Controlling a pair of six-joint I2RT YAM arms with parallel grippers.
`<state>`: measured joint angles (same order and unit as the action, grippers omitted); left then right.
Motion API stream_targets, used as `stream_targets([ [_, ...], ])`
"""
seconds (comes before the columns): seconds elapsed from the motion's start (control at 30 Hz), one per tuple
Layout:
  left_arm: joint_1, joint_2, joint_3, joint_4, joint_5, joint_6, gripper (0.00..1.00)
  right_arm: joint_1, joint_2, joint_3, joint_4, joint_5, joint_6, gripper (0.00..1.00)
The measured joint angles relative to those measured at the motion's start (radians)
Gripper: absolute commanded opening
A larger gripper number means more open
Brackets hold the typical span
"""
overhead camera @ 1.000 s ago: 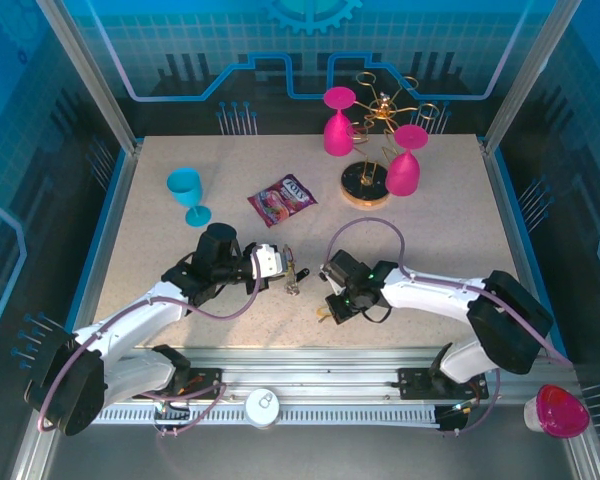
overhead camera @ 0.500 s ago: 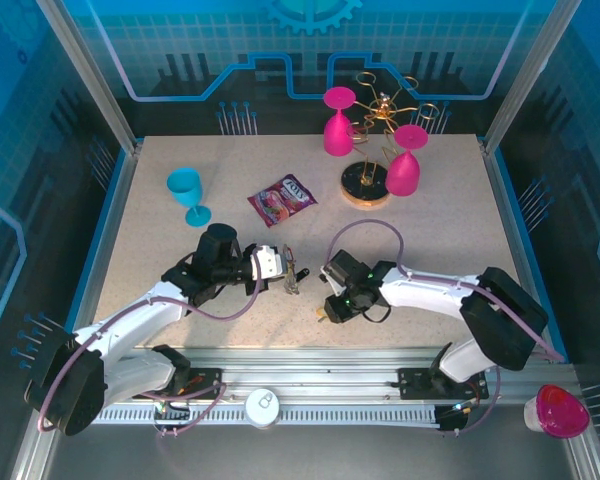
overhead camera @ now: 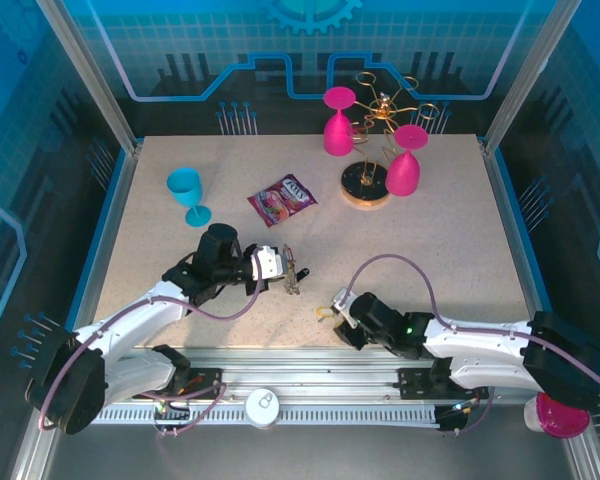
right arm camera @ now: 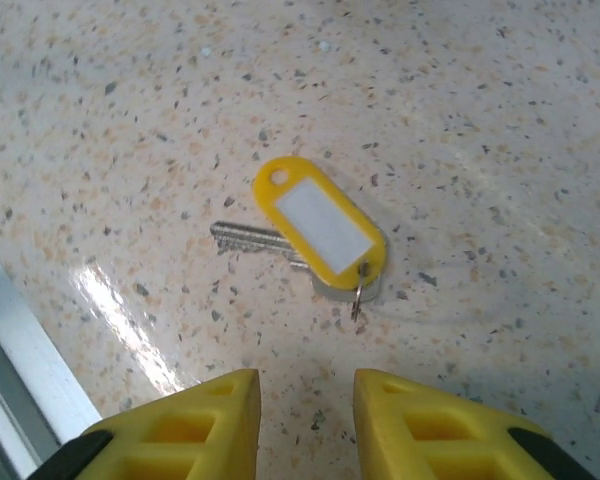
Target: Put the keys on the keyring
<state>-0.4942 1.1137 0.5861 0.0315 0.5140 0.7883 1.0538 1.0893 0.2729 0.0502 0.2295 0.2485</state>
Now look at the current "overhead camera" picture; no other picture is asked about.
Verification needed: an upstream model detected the pink plastic goblet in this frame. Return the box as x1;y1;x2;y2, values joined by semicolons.
322;86;355;158
384;124;429;197

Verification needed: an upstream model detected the purple candy packet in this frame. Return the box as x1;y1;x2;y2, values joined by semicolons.
246;173;319;229

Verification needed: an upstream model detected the gold wire glass rack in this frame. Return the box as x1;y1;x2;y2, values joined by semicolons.
340;71;439;211

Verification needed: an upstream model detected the white cup with pink lid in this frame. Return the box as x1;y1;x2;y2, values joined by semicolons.
523;392;591;440

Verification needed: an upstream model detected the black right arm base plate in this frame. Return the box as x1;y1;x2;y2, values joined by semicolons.
397;367;490;401

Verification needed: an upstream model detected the blue plastic goblet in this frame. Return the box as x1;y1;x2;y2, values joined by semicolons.
166;168;213;227

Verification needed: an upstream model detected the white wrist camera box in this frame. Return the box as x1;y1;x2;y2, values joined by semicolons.
331;288;356;321
252;244;287;280

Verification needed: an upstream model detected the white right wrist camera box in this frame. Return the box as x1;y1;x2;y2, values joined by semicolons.
331;288;356;321

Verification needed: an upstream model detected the aluminium side rail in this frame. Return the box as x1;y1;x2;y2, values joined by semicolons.
54;142;144;364
479;142;561;361

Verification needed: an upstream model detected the aluminium front rail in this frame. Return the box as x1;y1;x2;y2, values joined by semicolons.
44;346;561;407

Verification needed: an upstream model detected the aluminium frame post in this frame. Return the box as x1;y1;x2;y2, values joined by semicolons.
479;0;580;156
33;0;144;154

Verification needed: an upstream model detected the white tin can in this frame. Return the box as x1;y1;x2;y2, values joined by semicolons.
244;387;281;430

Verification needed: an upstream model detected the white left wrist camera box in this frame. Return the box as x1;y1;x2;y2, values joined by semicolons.
252;244;287;280

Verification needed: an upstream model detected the slotted grey cable duct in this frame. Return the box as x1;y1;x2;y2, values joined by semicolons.
92;403;444;427

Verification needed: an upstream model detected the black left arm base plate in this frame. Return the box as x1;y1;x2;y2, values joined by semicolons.
132;367;226;401

